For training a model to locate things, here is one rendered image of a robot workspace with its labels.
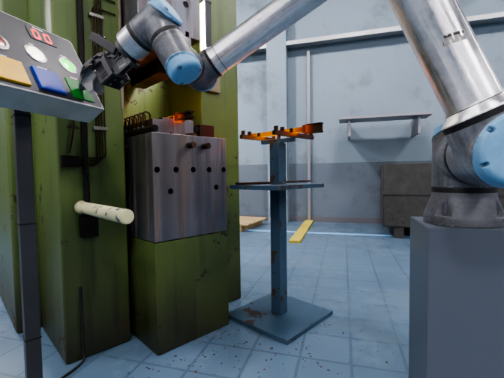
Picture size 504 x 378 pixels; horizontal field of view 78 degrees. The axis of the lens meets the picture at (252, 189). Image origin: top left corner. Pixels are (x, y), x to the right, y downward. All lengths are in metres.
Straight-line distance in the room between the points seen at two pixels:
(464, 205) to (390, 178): 2.89
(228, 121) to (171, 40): 0.97
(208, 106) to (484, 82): 1.27
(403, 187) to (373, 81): 1.86
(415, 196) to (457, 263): 2.93
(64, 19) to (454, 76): 1.32
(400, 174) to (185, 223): 2.87
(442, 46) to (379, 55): 4.35
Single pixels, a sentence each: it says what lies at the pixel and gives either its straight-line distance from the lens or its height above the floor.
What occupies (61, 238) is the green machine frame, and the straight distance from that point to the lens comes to 1.41.
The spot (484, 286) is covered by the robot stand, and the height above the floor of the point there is 0.46.
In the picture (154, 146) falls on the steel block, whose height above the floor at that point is 0.86.
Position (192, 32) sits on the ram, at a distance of 1.61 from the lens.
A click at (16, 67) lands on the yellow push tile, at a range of 1.03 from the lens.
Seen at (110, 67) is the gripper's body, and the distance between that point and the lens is 1.02.
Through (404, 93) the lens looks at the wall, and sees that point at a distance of 5.05.
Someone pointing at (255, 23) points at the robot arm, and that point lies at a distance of 1.00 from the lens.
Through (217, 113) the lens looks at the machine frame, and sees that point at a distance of 1.76.
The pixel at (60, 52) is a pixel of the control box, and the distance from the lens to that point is 1.22.
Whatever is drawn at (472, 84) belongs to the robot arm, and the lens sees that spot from 0.81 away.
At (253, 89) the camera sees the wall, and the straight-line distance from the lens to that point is 5.23.
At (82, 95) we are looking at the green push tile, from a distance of 1.12.
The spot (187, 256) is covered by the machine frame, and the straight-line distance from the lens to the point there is 1.42.
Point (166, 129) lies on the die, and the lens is 1.41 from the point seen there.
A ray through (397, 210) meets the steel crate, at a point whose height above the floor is 0.32.
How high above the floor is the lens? 0.74
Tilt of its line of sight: 3 degrees down
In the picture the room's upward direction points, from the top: 1 degrees counter-clockwise
